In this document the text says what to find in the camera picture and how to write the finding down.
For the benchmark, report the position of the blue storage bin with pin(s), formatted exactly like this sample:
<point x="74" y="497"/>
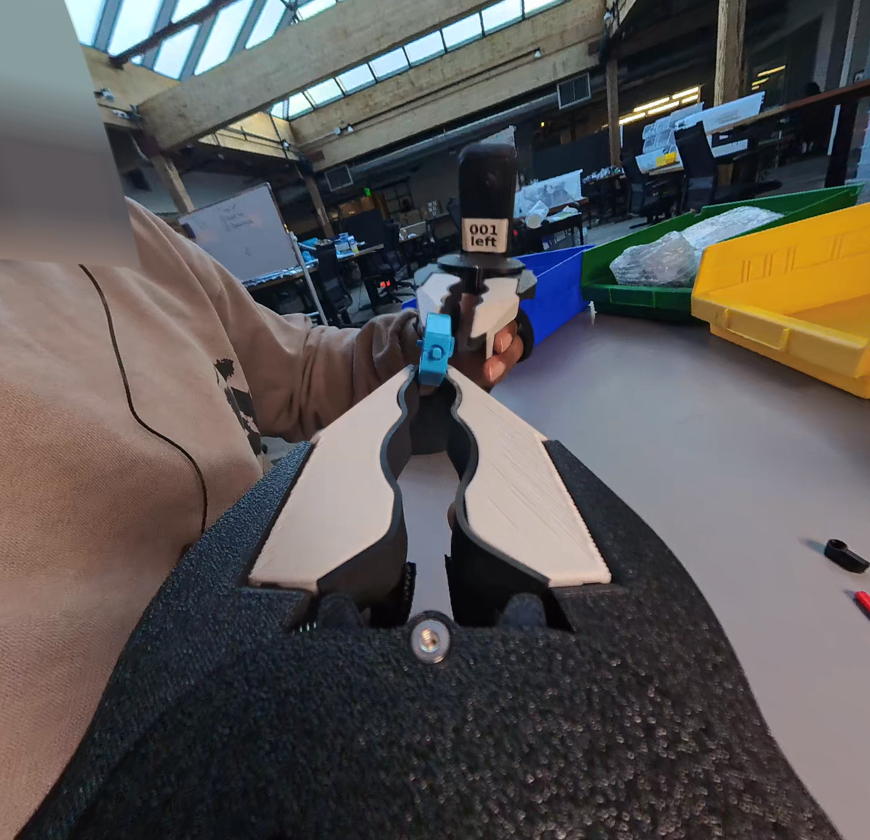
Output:
<point x="554" y="289"/>

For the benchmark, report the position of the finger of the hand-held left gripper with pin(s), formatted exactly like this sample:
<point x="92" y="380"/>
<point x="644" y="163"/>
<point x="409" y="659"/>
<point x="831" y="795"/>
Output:
<point x="496" y="310"/>
<point x="438" y="296"/>

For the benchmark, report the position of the person's left forearm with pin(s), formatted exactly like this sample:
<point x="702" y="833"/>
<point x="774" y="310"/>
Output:
<point x="340" y="371"/>

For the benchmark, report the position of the black brick connector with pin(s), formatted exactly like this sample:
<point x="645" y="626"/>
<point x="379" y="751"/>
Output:
<point x="846" y="554"/>

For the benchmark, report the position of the green storage bin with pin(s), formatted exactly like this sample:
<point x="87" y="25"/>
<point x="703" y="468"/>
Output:
<point x="632" y="303"/>

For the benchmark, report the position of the clear plastic bags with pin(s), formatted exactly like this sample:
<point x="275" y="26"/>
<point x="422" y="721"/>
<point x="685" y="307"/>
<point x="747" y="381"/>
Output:
<point x="680" y="255"/>

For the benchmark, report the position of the light blue brick piece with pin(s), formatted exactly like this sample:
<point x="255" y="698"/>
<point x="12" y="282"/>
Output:
<point x="435" y="350"/>

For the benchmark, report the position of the white rolling whiteboard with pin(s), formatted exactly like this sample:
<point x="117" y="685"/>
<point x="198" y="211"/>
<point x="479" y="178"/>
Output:
<point x="238" y="235"/>

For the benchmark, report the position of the yellow storage bin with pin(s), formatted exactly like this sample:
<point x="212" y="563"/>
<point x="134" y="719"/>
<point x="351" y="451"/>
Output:
<point x="781" y="310"/>

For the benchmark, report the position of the red brick pin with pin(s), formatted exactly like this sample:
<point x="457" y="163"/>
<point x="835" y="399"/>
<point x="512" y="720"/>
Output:
<point x="863" y="602"/>

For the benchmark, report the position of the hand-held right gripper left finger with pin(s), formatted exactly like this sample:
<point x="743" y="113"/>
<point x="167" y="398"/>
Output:
<point x="340" y="507"/>

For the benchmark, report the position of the black office chair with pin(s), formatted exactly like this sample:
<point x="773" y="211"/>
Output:
<point x="697" y="160"/>

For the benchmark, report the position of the dark background desk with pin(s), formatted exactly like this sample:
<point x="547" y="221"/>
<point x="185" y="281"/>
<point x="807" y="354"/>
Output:
<point x="346" y="255"/>

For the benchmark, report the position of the wooden background desk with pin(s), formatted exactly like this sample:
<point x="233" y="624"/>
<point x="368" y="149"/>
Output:
<point x="802" y="106"/>

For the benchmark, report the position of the person's left hand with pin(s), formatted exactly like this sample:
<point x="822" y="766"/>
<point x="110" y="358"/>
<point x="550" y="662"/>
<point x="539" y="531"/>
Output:
<point x="501" y="364"/>

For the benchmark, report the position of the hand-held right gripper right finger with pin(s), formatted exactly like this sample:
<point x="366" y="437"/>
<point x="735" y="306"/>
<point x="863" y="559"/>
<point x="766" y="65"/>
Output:
<point x="530" y="507"/>

